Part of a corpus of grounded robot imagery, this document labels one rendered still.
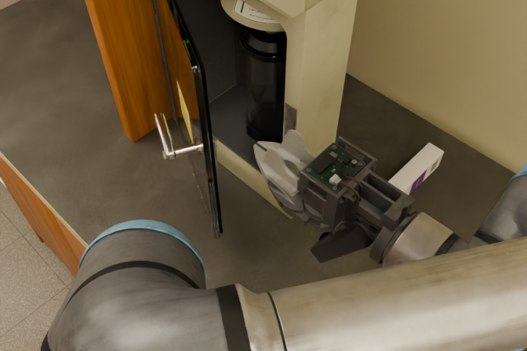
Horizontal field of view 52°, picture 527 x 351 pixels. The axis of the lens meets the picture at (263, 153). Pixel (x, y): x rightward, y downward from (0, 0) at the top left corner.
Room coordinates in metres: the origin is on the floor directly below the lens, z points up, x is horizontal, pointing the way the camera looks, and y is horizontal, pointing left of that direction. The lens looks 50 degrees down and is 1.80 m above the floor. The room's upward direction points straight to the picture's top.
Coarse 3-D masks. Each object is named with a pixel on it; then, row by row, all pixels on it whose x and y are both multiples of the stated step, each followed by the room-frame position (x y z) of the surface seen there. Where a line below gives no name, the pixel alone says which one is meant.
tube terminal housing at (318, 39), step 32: (256, 0) 0.61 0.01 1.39; (320, 0) 0.57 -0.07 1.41; (352, 0) 0.62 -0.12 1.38; (288, 32) 0.57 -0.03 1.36; (320, 32) 0.58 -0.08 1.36; (288, 64) 0.57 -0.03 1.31; (320, 64) 0.58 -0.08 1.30; (288, 96) 0.57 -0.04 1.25; (320, 96) 0.59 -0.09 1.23; (320, 128) 0.60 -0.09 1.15; (224, 160) 0.68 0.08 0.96
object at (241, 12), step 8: (224, 0) 0.70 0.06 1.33; (232, 0) 0.68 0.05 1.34; (240, 0) 0.67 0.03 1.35; (224, 8) 0.69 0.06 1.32; (232, 8) 0.67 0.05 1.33; (240, 8) 0.66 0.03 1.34; (248, 8) 0.66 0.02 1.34; (232, 16) 0.67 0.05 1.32; (240, 16) 0.66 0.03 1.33; (248, 16) 0.65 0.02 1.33; (256, 16) 0.65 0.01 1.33; (264, 16) 0.64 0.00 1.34; (248, 24) 0.65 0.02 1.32; (256, 24) 0.64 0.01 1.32; (264, 24) 0.64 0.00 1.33; (272, 24) 0.64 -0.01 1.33; (280, 24) 0.64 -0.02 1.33
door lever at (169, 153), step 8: (160, 112) 0.58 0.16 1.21; (160, 120) 0.56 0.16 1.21; (160, 128) 0.54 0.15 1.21; (168, 128) 0.54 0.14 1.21; (160, 136) 0.53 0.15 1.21; (168, 136) 0.53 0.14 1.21; (168, 144) 0.51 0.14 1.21; (192, 144) 0.51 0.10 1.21; (168, 152) 0.50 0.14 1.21; (176, 152) 0.50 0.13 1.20; (184, 152) 0.50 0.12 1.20; (200, 152) 0.50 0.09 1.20
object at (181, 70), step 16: (160, 0) 0.67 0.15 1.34; (160, 16) 0.71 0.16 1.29; (176, 16) 0.57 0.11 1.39; (176, 32) 0.56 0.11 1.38; (176, 48) 0.58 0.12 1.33; (176, 64) 0.61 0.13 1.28; (192, 64) 0.48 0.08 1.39; (176, 80) 0.64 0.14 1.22; (192, 80) 0.49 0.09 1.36; (176, 96) 0.67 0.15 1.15; (192, 96) 0.50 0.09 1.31; (176, 112) 0.72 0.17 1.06; (192, 112) 0.52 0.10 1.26; (192, 128) 0.55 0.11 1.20; (208, 144) 0.48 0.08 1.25; (192, 160) 0.60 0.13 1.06; (208, 160) 0.47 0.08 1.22; (208, 176) 0.47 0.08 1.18; (208, 192) 0.48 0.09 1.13; (208, 208) 0.51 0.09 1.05
